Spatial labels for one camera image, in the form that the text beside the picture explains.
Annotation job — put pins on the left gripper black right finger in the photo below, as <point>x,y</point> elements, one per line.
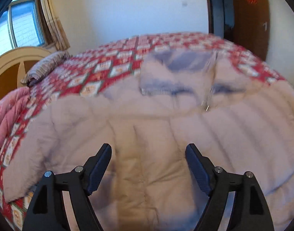
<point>250,210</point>

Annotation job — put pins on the pink folded blanket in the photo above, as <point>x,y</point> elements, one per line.
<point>10,108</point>

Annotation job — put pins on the striped pillow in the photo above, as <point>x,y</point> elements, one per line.
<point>44,67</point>

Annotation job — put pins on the window with metal frame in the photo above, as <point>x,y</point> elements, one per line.
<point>23,24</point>

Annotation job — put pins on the brown wooden door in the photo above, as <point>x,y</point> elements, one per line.
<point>248,29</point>

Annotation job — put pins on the right beige floral curtain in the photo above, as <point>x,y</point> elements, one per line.
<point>55,27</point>

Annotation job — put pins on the silver door handle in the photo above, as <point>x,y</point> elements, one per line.
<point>265,25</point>

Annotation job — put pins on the cream wooden headboard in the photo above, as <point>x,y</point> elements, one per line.
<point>14,65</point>

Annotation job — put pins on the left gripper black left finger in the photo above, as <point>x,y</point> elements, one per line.
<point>46,210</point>

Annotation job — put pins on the red patchwork bear bedspread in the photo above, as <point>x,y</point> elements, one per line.
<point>95,70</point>

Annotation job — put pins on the lilac quilted puffer jacket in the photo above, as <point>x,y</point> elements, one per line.
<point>239,123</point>

